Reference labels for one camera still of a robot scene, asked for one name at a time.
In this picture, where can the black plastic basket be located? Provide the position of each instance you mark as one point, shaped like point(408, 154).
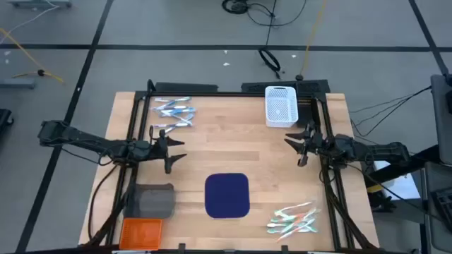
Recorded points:
point(312, 109)

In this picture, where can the grey desk top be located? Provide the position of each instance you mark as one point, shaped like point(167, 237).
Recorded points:
point(443, 116)

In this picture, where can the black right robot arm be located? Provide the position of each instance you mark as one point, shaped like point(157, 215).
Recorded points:
point(381, 151)

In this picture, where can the green toothbrush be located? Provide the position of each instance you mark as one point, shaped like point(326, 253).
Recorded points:
point(273, 224)
point(287, 219)
point(273, 231)
point(282, 215)

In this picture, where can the grey plastic basket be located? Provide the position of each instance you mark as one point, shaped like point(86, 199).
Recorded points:
point(152, 201)

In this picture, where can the black bracket clip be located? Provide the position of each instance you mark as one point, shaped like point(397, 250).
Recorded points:
point(284, 249)
point(182, 248)

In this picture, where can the grey metal floor foot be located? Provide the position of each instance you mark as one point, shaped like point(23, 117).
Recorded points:
point(39, 3)
point(17, 83)

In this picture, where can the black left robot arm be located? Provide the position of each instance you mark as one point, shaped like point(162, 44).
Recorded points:
point(70, 134)

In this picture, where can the orange plastic basket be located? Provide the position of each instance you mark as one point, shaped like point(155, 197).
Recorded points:
point(141, 234)

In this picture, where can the white paper sheet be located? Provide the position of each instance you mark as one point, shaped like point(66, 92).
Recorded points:
point(402, 187)

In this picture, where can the black keyboard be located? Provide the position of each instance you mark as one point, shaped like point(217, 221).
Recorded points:
point(443, 202)

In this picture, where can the black perforated panel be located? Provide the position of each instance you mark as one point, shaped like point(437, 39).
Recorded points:
point(254, 86)

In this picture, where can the black aluminium table frame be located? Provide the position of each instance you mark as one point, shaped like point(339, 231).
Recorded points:
point(229, 94)

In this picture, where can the black diagonal beam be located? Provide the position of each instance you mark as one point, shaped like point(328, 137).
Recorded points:
point(406, 166)

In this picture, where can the black flat panel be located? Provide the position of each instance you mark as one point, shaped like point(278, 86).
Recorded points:
point(187, 87)

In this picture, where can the white plastic basket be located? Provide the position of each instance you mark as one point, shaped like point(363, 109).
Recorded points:
point(280, 109)

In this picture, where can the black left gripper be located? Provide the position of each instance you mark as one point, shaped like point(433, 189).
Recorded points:
point(164, 151)

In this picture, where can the dark blue square mat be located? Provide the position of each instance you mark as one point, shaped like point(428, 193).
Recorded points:
point(227, 195)

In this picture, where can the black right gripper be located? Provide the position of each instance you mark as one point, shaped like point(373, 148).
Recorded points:
point(314, 144)

